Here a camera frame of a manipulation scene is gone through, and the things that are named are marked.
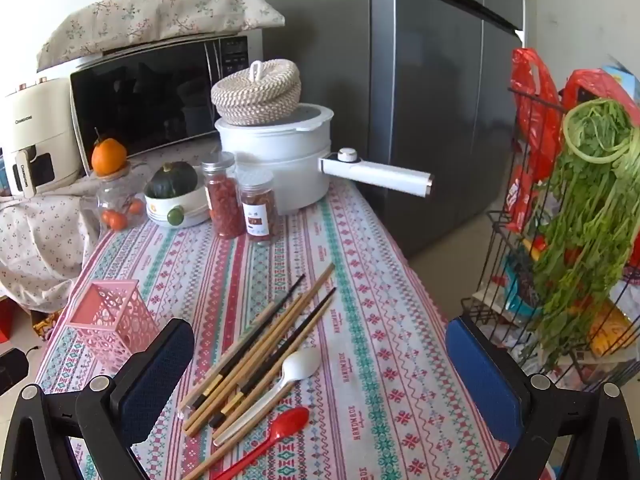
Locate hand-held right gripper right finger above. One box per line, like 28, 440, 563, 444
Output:
444, 316, 640, 480

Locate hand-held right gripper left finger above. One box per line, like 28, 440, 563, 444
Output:
0, 316, 196, 480

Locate pink plastic utensil holder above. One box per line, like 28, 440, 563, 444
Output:
65, 280, 160, 371

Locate red plastic spoon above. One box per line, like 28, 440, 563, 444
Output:
212, 406, 311, 480

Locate white plastic spoon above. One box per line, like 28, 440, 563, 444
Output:
212, 346, 322, 443

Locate black chopstick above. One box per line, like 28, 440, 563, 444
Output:
210, 287, 337, 429
192, 274, 307, 409

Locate pile of bamboo chopsticks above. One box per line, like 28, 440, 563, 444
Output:
177, 262, 337, 480

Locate patterned striped tablecloth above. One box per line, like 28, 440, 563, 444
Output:
32, 150, 506, 480

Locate yellow printed cardboard box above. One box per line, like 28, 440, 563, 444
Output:
31, 310, 66, 341

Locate yellow packet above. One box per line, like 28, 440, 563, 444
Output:
589, 302, 633, 358

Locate black device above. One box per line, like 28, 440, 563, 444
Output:
0, 347, 31, 396

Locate red gift box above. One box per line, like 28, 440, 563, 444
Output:
0, 300, 18, 346

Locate white bowl green dots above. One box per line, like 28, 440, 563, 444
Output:
144, 185, 212, 228

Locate small floral print cloth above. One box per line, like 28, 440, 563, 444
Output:
0, 152, 223, 301

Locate tall goji berry jar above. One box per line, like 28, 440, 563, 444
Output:
201, 151, 247, 238

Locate clear glass jar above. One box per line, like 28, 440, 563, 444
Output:
80, 162, 148, 232

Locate short labelled spice jar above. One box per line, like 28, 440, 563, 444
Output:
237, 169, 278, 245

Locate bunch of leafy greens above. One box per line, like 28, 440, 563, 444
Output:
530, 99, 640, 366

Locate green squash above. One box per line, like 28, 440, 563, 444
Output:
145, 161, 200, 199

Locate large orange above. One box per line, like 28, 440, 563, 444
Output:
91, 129, 128, 177

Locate white electric pot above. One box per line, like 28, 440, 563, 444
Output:
215, 102, 435, 215

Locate large red plastic bag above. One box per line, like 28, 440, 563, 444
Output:
510, 47, 563, 233

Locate grey refrigerator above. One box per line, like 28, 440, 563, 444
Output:
260, 0, 531, 261

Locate cream air fryer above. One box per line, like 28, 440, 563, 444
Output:
0, 76, 83, 200

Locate black door microwave oven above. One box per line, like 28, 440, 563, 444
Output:
69, 30, 266, 176

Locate woven lidded basket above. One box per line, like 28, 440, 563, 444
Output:
210, 60, 302, 126

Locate small red plastic bag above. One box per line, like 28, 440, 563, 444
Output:
560, 69, 640, 111

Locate blue white carton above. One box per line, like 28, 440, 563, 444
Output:
600, 64, 640, 92

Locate floral microwave cover cloth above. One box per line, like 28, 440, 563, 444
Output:
36, 0, 286, 72

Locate black wire rack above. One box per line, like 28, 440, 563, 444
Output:
460, 85, 640, 396

